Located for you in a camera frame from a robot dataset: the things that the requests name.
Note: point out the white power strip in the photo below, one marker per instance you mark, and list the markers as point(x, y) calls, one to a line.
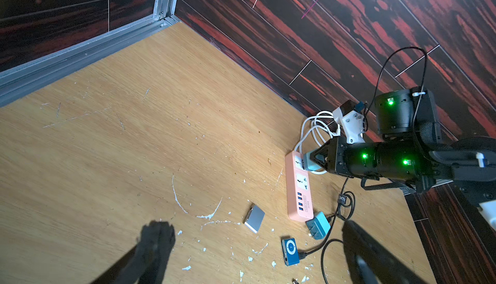
point(299, 201)

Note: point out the blue mp3 player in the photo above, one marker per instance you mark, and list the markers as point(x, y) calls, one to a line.
point(290, 252)

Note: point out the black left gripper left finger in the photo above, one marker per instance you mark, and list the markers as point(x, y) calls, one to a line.
point(147, 261)

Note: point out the aluminium left floor rail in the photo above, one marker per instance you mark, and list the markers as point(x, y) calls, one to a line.
point(24, 79)

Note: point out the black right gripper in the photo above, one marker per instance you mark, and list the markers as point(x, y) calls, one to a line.
point(408, 122)

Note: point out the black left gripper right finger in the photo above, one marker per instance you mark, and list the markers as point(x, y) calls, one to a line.
point(369, 262)

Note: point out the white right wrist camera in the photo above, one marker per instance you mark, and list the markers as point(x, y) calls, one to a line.
point(351, 122)

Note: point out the teal charger with cable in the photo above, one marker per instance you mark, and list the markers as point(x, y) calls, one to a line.
point(309, 164)

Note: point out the grey small mp3 player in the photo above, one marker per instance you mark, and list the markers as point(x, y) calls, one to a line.
point(254, 218)

